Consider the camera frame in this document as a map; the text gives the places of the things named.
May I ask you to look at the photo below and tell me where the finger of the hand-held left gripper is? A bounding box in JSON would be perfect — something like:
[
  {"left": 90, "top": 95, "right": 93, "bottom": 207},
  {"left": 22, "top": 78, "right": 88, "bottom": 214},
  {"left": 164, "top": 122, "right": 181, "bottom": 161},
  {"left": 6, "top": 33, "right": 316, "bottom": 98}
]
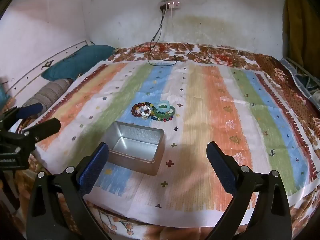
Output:
[
  {"left": 0, "top": 102, "right": 43, "bottom": 130},
  {"left": 10, "top": 118, "right": 62, "bottom": 153}
]

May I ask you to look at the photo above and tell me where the black cable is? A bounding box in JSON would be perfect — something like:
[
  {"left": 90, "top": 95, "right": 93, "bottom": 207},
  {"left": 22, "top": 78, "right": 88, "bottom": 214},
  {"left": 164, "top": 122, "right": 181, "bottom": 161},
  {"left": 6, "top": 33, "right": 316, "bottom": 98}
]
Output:
[{"left": 147, "top": 5, "right": 193, "bottom": 67}]

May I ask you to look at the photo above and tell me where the striped pastel cloth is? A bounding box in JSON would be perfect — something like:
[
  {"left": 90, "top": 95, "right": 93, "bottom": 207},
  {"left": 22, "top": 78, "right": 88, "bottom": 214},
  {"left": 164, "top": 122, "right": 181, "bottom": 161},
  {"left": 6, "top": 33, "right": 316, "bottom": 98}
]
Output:
[{"left": 35, "top": 61, "right": 320, "bottom": 218}]

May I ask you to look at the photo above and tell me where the light aqua bracelet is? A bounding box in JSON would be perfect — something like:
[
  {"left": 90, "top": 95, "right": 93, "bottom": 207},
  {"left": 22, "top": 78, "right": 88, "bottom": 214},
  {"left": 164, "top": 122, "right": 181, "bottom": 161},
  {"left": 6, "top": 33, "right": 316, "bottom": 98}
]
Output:
[{"left": 153, "top": 100, "right": 173, "bottom": 109}]

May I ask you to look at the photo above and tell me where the blue grey cloth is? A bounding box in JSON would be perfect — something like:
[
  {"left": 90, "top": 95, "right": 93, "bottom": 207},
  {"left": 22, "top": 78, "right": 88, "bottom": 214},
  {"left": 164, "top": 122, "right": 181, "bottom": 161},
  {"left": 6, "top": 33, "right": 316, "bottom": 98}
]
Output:
[{"left": 280, "top": 57, "right": 320, "bottom": 100}]

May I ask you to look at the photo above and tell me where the silver metal tin box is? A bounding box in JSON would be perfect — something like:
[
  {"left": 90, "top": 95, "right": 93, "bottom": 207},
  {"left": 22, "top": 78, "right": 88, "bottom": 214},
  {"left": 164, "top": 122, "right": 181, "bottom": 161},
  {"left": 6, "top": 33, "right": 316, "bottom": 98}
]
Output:
[{"left": 102, "top": 121, "right": 165, "bottom": 176}]

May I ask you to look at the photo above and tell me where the grey striped bolster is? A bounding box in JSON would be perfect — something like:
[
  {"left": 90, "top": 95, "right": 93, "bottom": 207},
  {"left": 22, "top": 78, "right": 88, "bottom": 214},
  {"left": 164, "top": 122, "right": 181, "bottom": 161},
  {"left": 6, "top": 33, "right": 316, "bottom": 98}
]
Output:
[{"left": 21, "top": 79, "right": 74, "bottom": 115}]

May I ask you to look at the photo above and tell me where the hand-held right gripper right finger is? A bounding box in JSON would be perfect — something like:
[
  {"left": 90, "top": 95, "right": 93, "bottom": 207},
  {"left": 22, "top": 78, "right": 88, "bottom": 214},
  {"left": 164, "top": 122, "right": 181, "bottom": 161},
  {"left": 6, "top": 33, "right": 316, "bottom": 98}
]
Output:
[{"left": 206, "top": 141, "right": 292, "bottom": 240}]

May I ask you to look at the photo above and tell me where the teal pillow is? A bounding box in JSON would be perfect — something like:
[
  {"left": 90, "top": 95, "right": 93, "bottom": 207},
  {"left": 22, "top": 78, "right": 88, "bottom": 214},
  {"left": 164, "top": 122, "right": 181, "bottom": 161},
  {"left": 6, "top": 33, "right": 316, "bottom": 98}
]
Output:
[{"left": 41, "top": 45, "right": 117, "bottom": 82}]

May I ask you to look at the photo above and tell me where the multicolour glass bead bracelet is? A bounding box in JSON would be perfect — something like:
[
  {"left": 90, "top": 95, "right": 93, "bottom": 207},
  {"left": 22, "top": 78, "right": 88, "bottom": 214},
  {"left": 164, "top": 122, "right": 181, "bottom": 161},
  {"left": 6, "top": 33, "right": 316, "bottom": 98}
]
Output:
[{"left": 132, "top": 102, "right": 152, "bottom": 118}]

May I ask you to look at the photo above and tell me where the green jade bangle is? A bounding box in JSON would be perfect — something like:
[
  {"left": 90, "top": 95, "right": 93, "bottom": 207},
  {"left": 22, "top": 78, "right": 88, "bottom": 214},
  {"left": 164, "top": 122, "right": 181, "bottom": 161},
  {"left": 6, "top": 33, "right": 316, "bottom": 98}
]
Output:
[{"left": 153, "top": 106, "right": 176, "bottom": 115}]

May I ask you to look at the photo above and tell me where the yellow and dark bead bracelet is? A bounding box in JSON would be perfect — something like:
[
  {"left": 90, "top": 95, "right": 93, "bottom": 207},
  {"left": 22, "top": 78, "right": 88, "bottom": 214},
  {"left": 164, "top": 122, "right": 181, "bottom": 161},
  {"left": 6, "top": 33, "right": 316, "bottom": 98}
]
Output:
[{"left": 149, "top": 112, "right": 175, "bottom": 122}]

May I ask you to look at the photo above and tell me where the white power strip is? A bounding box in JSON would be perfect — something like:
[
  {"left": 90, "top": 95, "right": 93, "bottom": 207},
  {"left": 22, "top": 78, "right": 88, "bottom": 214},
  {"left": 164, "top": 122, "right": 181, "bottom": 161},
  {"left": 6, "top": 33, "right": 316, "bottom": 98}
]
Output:
[{"left": 158, "top": 1, "right": 181, "bottom": 10}]

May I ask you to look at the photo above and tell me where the yellow curtain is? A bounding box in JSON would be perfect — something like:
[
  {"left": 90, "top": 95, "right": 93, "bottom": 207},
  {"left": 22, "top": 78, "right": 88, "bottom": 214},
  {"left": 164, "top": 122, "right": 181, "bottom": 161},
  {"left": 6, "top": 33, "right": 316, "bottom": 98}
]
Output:
[{"left": 282, "top": 0, "right": 320, "bottom": 60}]

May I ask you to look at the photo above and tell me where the white bed headboard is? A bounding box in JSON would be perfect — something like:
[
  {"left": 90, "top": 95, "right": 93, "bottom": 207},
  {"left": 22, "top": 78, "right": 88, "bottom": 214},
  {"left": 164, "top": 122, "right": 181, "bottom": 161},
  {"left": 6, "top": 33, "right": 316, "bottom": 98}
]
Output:
[{"left": 0, "top": 40, "right": 90, "bottom": 100}]

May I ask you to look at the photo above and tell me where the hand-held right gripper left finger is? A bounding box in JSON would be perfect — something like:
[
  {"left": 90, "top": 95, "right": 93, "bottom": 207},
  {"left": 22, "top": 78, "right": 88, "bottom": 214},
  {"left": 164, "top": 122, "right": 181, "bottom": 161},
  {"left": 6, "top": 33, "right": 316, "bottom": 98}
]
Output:
[{"left": 26, "top": 142, "right": 112, "bottom": 240}]

